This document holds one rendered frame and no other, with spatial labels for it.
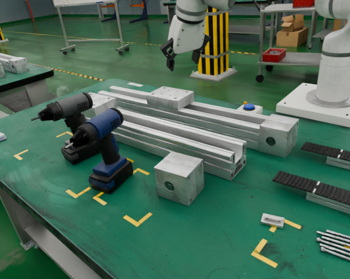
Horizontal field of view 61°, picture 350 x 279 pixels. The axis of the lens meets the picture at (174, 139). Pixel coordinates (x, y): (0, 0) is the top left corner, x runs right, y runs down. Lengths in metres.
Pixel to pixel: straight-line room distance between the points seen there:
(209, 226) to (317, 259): 0.24
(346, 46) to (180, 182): 0.80
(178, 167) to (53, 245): 1.00
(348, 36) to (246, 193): 0.68
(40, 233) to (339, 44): 1.59
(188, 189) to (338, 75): 0.76
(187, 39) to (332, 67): 0.61
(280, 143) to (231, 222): 0.33
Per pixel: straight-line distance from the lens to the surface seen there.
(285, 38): 5.97
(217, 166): 0.89
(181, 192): 0.79
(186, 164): 0.79
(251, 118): 1.07
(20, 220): 1.78
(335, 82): 1.30
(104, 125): 0.82
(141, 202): 0.84
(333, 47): 1.26
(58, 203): 0.92
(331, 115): 1.24
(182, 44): 0.88
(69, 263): 1.53
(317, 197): 0.85
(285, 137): 0.96
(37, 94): 2.51
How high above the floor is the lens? 1.31
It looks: 29 degrees down
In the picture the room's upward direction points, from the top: 6 degrees counter-clockwise
